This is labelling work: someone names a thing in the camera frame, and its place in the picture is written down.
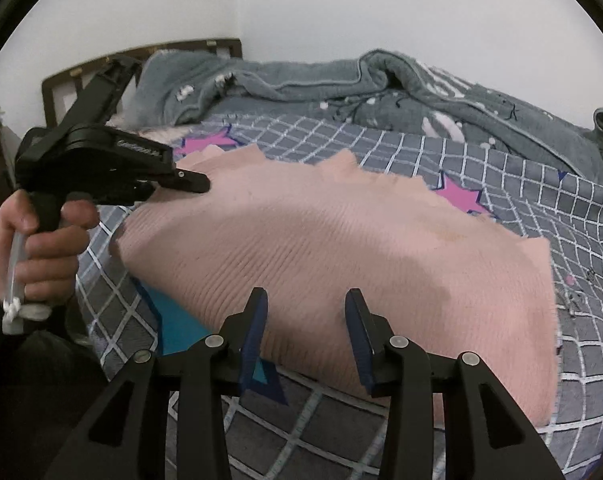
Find pink knit sweater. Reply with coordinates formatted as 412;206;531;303
111;145;559;426

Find person's left hand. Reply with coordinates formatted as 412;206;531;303
0;190;100;307

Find dark wooden headboard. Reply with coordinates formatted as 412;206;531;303
41;38;243;128

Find grey checked quilt with stars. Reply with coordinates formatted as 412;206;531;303
74;112;603;480

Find grey-green fleece blanket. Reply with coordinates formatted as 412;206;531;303
124;50;603;184

